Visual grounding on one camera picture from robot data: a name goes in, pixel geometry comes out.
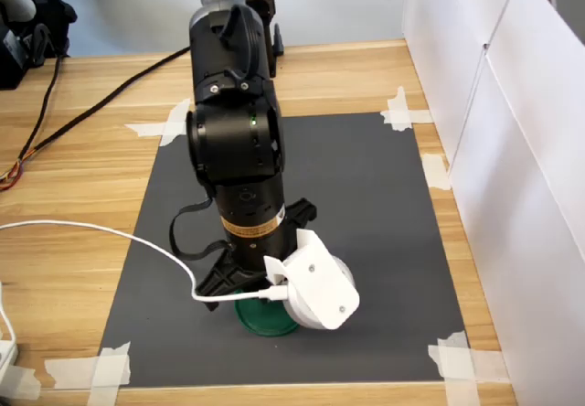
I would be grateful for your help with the dark grey mat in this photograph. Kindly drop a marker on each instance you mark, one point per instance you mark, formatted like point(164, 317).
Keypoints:
point(365, 241)

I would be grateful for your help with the white partition panel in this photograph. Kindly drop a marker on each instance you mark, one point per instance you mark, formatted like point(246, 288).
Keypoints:
point(539, 173)
point(439, 35)

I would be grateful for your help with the white camera box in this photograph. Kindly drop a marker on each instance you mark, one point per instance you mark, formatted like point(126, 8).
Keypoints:
point(320, 287)

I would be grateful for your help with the white tape strip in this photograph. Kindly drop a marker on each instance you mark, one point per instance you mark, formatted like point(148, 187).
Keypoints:
point(18, 383)
point(107, 378)
point(489, 365)
point(459, 378)
point(146, 128)
point(400, 104)
point(418, 116)
point(68, 371)
point(435, 170)
point(176, 120)

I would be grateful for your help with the white power strip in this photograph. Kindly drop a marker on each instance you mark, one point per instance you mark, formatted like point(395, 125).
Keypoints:
point(7, 355)

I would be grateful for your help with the black bag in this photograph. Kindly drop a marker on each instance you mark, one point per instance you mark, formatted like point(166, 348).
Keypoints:
point(50, 17)

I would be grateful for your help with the round green lid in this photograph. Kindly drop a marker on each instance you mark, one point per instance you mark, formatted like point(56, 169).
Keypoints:
point(260, 319)

